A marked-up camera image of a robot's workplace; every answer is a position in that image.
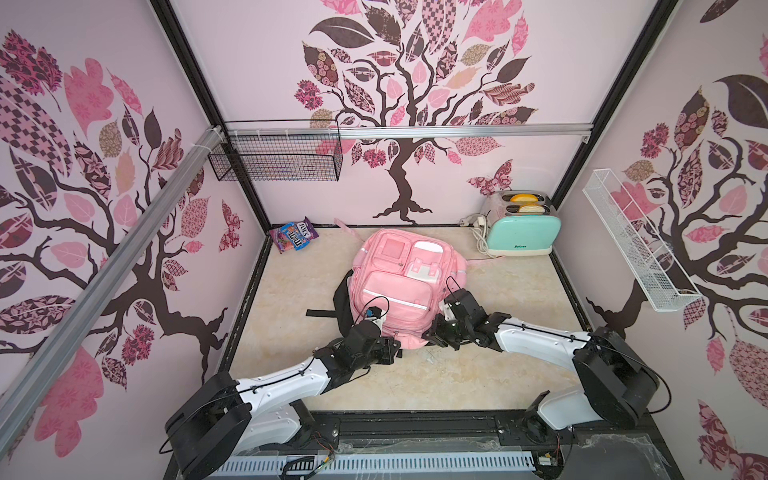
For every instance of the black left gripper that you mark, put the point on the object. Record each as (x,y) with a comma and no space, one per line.
(388,353)

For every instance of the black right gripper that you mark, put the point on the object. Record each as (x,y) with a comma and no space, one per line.
(447,322)

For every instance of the pink backpack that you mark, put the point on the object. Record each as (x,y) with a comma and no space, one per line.
(408,275)

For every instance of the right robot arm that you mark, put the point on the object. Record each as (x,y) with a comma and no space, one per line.
(614,386)

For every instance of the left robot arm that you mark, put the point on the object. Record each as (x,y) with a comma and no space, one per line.
(226,416)

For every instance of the mint green toaster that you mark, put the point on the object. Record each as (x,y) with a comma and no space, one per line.
(520,223)

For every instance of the purple candy packet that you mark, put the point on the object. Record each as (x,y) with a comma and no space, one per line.
(307,229)

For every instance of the pink candy packet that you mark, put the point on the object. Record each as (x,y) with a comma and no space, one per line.
(279,239)

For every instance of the blue M&M's packet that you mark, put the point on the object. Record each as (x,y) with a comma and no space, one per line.
(293,234)

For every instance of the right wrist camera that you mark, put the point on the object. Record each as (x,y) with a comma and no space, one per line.
(461,306)

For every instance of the white cable duct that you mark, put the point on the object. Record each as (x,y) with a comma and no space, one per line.
(367,465)

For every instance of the black wire basket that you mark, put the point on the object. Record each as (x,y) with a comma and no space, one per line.
(279,150)

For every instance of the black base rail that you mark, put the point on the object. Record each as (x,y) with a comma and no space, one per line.
(594,450)

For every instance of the white wire basket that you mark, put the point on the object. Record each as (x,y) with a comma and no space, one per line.
(658,272)

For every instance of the aluminium rail back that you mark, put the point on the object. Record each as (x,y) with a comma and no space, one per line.
(398,132)

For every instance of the aluminium rail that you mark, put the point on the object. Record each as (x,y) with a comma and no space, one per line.
(398,132)
(44,368)

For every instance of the aluminium rail left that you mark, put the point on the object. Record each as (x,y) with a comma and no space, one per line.
(44,368)

